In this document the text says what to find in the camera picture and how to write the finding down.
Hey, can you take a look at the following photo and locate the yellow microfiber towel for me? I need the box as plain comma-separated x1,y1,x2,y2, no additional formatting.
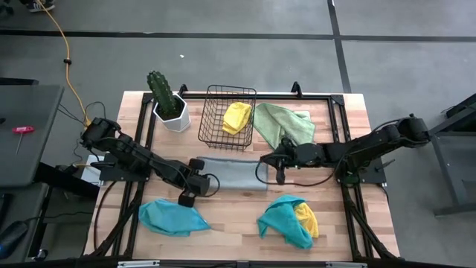
293,202,320,239
222,101,253,135

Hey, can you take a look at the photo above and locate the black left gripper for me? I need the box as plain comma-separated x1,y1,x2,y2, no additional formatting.
177,158,212,208

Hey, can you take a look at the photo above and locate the grey microfiber towel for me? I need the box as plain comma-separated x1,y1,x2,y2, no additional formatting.
196,156,269,191

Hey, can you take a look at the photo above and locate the silver metal bracket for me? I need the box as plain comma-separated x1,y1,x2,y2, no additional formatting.
118,260,161,268
326,261,367,268

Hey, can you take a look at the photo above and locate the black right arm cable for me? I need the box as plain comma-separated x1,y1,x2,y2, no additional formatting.
254,158,349,188

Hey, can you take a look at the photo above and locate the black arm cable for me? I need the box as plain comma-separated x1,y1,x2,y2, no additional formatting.
254,158,349,188
202,173,221,198

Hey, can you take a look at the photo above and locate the white paper sheet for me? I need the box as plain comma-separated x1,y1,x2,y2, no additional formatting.
80,154,105,185

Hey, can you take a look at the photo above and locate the green microfiber towel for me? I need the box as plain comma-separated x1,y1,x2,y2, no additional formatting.
252,102,316,150

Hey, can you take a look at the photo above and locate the grey side table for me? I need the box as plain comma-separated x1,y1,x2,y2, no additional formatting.
0,84,65,188

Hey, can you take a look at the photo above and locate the teal microfiber towel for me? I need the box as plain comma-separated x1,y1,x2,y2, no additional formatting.
256,194,315,250
138,198,212,237

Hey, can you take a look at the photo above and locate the white plant pot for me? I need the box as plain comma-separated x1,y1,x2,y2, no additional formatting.
152,92,192,133

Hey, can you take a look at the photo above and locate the yellow extension cable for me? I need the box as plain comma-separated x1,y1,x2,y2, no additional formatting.
35,0,92,126

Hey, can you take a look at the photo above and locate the black table frame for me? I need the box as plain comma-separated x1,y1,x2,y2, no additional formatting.
85,83,401,261

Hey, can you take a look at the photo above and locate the black floor cable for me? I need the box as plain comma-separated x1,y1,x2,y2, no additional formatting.
57,100,107,165

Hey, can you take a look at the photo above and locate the black wire basket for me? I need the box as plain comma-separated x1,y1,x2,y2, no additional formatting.
197,84,257,152

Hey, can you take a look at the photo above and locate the green cactus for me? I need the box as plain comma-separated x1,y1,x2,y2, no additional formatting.
146,70,183,117

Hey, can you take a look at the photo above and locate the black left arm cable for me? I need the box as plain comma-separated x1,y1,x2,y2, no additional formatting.
202,173,221,198

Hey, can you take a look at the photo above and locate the red-handled tool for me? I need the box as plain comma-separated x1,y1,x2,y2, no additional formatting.
11,125,36,156

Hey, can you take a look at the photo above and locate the black metal stand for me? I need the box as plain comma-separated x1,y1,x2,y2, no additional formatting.
431,92,476,217

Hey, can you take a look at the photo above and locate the person's shoe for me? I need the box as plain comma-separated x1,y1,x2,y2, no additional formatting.
28,0,56,13

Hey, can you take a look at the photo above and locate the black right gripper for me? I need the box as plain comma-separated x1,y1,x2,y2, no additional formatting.
259,138,325,186

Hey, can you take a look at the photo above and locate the dark grey desk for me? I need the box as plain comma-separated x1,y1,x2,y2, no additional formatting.
0,163,100,261

